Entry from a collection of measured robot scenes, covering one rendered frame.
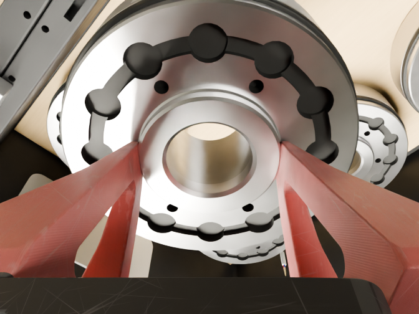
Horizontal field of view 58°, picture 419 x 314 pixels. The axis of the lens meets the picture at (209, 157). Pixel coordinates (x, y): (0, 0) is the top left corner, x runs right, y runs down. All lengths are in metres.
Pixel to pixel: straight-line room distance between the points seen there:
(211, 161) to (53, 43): 0.09
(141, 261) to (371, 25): 0.26
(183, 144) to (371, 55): 0.19
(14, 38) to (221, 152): 0.11
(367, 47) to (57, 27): 0.21
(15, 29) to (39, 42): 0.01
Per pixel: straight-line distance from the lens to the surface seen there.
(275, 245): 0.37
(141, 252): 0.36
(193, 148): 0.16
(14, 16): 0.20
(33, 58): 0.20
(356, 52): 0.31
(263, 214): 0.15
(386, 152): 0.32
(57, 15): 0.19
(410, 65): 0.29
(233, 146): 0.15
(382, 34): 0.31
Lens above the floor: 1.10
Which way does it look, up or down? 53 degrees down
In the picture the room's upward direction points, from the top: 179 degrees counter-clockwise
